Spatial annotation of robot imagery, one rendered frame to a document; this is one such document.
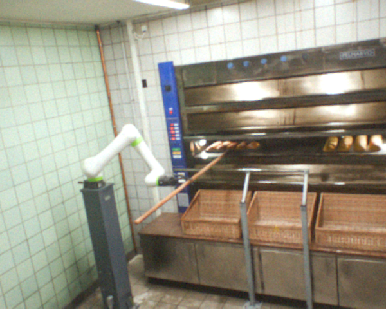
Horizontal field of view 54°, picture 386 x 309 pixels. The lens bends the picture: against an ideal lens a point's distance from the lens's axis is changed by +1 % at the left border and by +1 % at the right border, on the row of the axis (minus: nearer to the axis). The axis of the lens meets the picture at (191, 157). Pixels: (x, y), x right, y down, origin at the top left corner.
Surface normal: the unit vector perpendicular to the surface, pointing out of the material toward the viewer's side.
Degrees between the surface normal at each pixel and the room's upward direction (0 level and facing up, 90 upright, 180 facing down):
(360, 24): 90
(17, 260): 90
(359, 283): 91
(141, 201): 90
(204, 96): 69
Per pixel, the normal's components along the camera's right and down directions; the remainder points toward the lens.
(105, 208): 0.88, 0.00
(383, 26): -0.42, 0.26
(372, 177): -0.43, -0.09
